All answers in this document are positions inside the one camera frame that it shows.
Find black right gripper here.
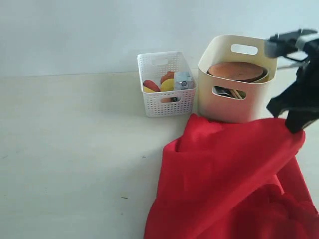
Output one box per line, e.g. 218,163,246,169
267,42,319,133

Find pale green bowl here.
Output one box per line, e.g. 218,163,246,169
250,68,269,84

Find brown oval plate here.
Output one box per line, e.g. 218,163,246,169
207,62,266,82

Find red scalloped table cloth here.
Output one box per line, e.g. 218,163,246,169
144,114,319,239

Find white blue milk carton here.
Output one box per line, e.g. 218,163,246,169
173,72,194,90

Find yellow round fruit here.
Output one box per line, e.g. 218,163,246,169
160,78,175,92

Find orange fried nugget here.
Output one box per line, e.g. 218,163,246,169
160,71,174,84

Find red sausage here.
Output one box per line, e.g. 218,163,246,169
143,80,160,92

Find orange cheese wedge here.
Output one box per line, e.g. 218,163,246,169
143,86,155,93

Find cream plastic bin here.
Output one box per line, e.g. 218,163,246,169
197,35,277,123

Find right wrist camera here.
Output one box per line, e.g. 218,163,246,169
264,28,319,58

